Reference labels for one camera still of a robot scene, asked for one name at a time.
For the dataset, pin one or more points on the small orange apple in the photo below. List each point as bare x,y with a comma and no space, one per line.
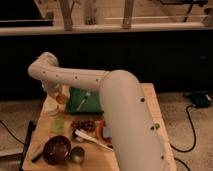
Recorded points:
61,98

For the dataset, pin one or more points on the green plastic tray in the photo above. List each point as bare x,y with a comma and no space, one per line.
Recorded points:
91,105

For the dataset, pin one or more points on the light green plastic cup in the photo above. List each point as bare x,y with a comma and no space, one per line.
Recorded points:
57,126

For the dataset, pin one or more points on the bunch of dark grapes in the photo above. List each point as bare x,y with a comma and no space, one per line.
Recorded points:
86,125

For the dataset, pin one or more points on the small metal cup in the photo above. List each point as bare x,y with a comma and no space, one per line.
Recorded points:
77,155

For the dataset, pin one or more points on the orange plate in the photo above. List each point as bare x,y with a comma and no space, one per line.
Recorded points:
98,131

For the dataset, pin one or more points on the silver fork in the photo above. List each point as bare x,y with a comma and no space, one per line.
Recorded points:
83,100

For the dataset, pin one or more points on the white handled spatula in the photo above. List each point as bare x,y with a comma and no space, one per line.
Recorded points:
89,138

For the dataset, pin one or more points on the blue sponge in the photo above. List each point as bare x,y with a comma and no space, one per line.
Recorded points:
105,132

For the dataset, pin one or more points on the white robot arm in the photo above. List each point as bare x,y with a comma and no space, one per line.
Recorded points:
137,145

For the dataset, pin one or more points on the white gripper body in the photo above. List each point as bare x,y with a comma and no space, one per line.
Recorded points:
52,89

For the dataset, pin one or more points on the dark red bowl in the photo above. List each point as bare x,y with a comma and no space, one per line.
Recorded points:
57,150

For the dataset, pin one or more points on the knife with light handle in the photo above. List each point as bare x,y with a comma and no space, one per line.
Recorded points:
37,150

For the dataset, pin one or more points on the dark blue floor device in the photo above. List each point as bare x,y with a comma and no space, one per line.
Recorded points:
201,100

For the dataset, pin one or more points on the black table side rail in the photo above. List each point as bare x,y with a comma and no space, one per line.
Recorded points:
30,129

